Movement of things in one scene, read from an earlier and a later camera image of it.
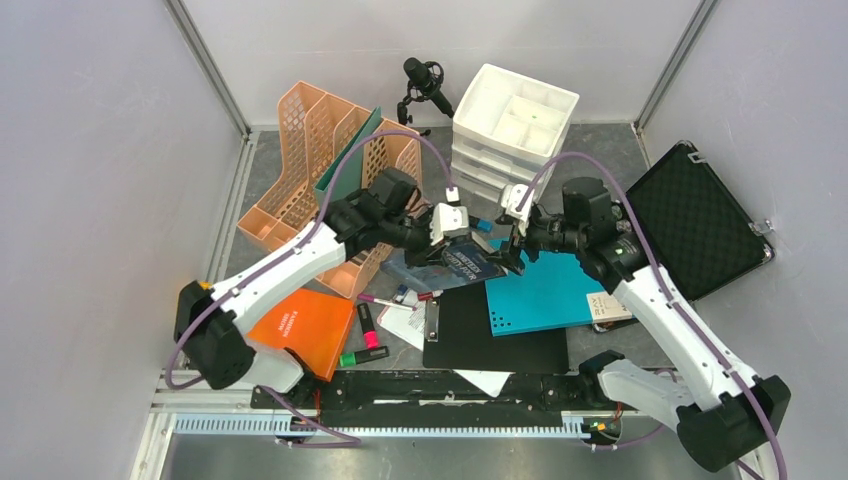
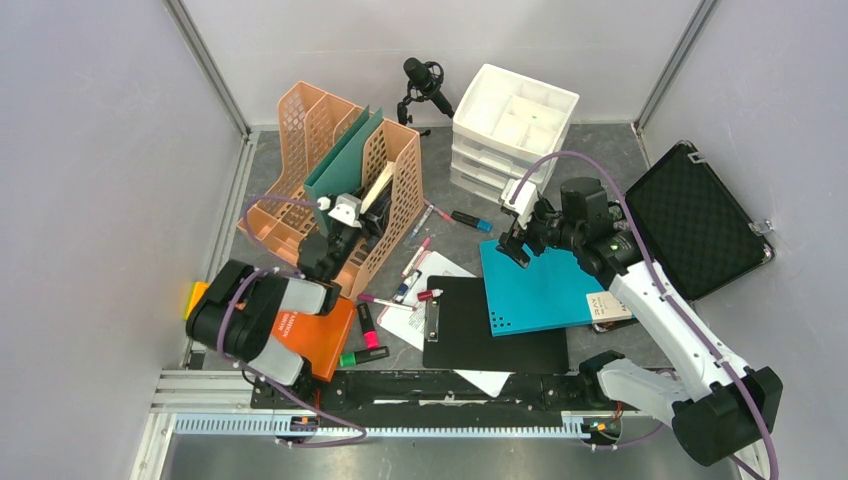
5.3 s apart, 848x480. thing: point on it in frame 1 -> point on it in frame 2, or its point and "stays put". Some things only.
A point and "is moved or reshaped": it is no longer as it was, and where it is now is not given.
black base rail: [437, 399] stays put
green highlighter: [364, 355] stays put
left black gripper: [419, 258] -> [365, 232]
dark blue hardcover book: [459, 263] is moved or reshaped
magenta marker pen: [365, 297] stays put
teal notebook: [551, 293] stays put
